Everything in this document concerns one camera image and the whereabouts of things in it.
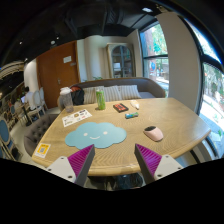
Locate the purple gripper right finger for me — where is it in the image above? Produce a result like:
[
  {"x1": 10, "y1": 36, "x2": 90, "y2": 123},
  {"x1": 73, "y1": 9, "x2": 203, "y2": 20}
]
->
[{"x1": 134, "y1": 144, "x2": 182, "y2": 184}]

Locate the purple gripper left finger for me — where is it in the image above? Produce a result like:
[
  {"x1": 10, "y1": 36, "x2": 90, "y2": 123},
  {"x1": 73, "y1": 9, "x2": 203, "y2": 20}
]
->
[{"x1": 46, "y1": 145, "x2": 95, "y2": 186}]

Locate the pink computer mouse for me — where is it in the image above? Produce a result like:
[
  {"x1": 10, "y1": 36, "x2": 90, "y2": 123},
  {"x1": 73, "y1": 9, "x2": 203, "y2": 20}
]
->
[{"x1": 144, "y1": 126, "x2": 163, "y2": 142}]

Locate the blue cloud mouse pad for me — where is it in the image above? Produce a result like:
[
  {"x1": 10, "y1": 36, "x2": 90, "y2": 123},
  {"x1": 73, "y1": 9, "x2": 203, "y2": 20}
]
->
[{"x1": 65, "y1": 122, "x2": 127, "y2": 149}]

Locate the yellow white sticker card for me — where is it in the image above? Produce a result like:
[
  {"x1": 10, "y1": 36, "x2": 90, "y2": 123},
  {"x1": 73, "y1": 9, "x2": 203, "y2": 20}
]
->
[{"x1": 34, "y1": 143, "x2": 51, "y2": 158}]

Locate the white paper leaflet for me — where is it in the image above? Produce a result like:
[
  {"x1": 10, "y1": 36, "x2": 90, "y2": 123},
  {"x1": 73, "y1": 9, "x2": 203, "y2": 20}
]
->
[{"x1": 62, "y1": 109, "x2": 92, "y2": 127}]

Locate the grey tufted ottoman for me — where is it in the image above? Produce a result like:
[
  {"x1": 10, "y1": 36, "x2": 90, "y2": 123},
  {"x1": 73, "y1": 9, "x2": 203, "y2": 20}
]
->
[{"x1": 24, "y1": 114, "x2": 57, "y2": 156}]

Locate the teal wrapped snack bar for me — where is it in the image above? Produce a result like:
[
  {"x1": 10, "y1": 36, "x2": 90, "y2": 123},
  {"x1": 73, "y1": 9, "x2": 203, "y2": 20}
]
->
[{"x1": 125, "y1": 112, "x2": 139, "y2": 119}]

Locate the clear plastic water bottle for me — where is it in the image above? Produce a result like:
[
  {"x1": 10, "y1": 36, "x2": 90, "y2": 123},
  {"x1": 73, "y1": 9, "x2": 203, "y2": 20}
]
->
[{"x1": 60, "y1": 87, "x2": 73, "y2": 113}]

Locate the cream small object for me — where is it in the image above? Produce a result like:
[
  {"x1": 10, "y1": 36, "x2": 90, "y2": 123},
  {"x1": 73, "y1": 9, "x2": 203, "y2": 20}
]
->
[{"x1": 130, "y1": 100, "x2": 140, "y2": 110}]

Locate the black red small box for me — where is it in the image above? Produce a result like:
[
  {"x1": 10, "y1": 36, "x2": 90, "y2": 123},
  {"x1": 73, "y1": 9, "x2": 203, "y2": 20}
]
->
[{"x1": 113, "y1": 103, "x2": 128, "y2": 113}]

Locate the blue round back chair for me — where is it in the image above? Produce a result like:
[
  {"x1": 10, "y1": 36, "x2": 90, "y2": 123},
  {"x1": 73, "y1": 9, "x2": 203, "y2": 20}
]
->
[{"x1": 0, "y1": 117, "x2": 14, "y2": 160}]

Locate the black backpack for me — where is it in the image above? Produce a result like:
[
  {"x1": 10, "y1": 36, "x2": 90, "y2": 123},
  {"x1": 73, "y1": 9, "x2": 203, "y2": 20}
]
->
[{"x1": 71, "y1": 86, "x2": 84, "y2": 105}]

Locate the striped cushion left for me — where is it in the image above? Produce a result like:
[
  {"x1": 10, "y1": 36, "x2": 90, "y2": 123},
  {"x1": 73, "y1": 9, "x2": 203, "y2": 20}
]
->
[{"x1": 84, "y1": 86, "x2": 104, "y2": 104}]

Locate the striped cushion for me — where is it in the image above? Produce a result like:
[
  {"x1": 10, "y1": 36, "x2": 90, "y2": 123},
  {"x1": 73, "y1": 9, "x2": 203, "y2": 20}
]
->
[
  {"x1": 104, "y1": 85, "x2": 141, "y2": 102},
  {"x1": 84, "y1": 86, "x2": 104, "y2": 104}
]

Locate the green drink can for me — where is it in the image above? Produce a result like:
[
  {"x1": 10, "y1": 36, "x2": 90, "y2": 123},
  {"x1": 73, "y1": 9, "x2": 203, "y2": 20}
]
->
[{"x1": 96, "y1": 90, "x2": 106, "y2": 110}]

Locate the striped cushion right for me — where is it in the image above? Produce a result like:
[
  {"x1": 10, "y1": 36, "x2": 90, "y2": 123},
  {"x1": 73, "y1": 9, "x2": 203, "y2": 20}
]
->
[{"x1": 104, "y1": 85, "x2": 141, "y2": 102}]

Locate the seated person white shirt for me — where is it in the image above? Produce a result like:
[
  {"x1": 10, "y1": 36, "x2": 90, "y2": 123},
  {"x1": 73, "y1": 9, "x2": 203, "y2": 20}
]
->
[{"x1": 24, "y1": 86, "x2": 36, "y2": 111}]

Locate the orange wooden door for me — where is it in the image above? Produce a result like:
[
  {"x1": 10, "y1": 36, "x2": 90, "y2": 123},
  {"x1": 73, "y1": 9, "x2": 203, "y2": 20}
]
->
[{"x1": 37, "y1": 41, "x2": 80, "y2": 109}]

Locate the arched wooden cabinet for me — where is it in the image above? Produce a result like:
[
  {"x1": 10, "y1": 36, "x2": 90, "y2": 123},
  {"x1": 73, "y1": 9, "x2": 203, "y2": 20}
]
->
[{"x1": 106, "y1": 43, "x2": 136, "y2": 78}]

